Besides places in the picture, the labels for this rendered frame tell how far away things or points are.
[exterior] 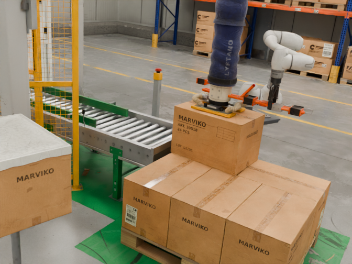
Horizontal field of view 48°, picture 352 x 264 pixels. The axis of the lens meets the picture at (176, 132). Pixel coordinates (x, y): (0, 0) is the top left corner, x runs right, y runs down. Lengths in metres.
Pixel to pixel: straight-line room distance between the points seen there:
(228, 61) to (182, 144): 0.75
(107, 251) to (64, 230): 0.42
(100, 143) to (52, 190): 1.43
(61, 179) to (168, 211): 0.83
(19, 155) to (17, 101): 1.05
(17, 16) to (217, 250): 2.00
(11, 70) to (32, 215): 1.15
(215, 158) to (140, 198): 0.67
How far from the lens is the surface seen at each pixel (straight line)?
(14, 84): 2.98
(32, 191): 2.11
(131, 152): 3.32
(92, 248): 3.06
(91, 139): 3.59
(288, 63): 2.88
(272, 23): 11.93
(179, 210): 2.62
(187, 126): 3.11
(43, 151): 2.05
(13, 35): 2.92
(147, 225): 2.85
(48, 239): 3.19
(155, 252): 2.99
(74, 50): 3.38
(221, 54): 2.96
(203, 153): 3.09
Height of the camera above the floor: 1.83
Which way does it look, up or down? 20 degrees down
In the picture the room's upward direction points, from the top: 5 degrees clockwise
